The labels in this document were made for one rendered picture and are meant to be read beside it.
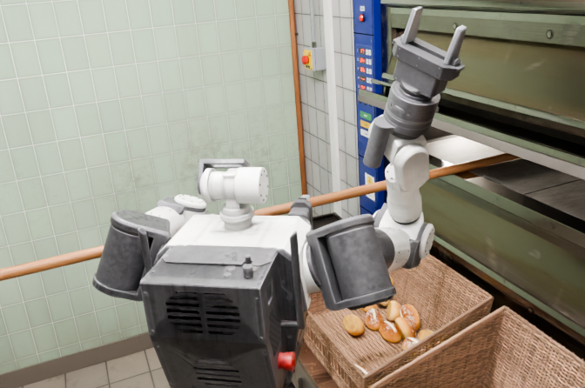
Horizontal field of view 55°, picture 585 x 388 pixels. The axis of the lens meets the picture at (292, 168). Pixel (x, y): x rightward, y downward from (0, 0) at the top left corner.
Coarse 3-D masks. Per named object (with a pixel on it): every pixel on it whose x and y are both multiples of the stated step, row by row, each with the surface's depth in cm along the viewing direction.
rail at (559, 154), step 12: (372, 96) 193; (384, 96) 186; (444, 120) 157; (456, 120) 153; (480, 132) 144; (492, 132) 140; (504, 132) 138; (516, 144) 133; (528, 144) 130; (540, 144) 127; (552, 156) 124; (564, 156) 121; (576, 156) 118
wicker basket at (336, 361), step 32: (416, 288) 204; (448, 288) 190; (480, 288) 177; (320, 320) 211; (384, 320) 208; (448, 320) 189; (320, 352) 188; (352, 352) 193; (416, 352) 166; (448, 352) 172; (352, 384) 168
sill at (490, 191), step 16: (432, 160) 197; (448, 176) 185; (464, 176) 180; (480, 192) 172; (496, 192) 166; (512, 192) 165; (512, 208) 160; (528, 208) 154; (544, 208) 153; (544, 224) 149; (560, 224) 144; (576, 224) 142; (576, 240) 140
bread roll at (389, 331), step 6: (384, 324) 198; (390, 324) 197; (384, 330) 196; (390, 330) 195; (396, 330) 195; (384, 336) 196; (390, 336) 194; (396, 336) 194; (390, 342) 195; (396, 342) 194
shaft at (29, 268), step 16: (480, 160) 185; (496, 160) 186; (432, 176) 178; (336, 192) 168; (352, 192) 169; (368, 192) 171; (272, 208) 161; (288, 208) 162; (64, 256) 142; (80, 256) 143; (96, 256) 144; (0, 272) 137; (16, 272) 138; (32, 272) 140
